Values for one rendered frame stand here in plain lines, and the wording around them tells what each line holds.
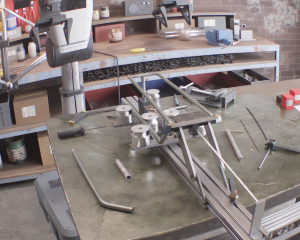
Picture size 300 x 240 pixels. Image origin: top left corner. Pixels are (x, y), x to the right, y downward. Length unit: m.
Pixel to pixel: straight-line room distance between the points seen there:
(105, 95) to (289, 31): 2.22
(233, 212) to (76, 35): 1.15
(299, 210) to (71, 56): 1.41
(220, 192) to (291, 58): 3.47
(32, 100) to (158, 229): 1.81
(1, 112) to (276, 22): 2.92
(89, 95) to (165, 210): 2.19
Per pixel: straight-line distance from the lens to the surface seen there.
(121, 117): 1.23
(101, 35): 3.05
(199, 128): 1.13
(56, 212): 1.99
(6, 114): 2.55
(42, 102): 2.53
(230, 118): 1.38
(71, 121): 1.38
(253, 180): 1.03
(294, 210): 2.01
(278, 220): 1.94
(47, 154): 2.70
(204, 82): 3.33
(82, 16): 1.72
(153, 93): 1.48
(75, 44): 1.73
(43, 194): 2.16
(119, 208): 0.91
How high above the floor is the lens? 1.43
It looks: 24 degrees down
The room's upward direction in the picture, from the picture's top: 2 degrees counter-clockwise
